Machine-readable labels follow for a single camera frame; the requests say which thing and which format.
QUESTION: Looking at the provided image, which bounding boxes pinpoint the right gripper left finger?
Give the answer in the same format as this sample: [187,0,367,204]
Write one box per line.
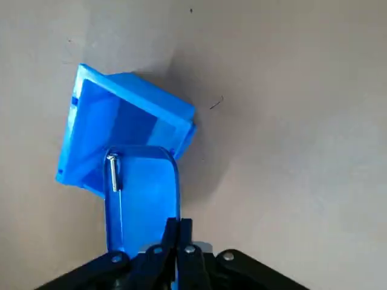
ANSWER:
[34,217,178,290]

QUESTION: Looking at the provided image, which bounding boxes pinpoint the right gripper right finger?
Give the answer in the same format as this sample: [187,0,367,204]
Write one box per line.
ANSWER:
[177,217,310,290]

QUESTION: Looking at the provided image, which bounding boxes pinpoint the small blue parts tray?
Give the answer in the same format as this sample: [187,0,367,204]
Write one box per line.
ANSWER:
[102,144,183,259]

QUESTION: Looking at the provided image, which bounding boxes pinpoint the long silver screw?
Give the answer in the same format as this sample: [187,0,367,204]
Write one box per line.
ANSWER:
[106,153,122,193]

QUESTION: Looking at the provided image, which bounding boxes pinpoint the blue storage box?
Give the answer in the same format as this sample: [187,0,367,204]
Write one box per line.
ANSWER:
[54,62,198,201]

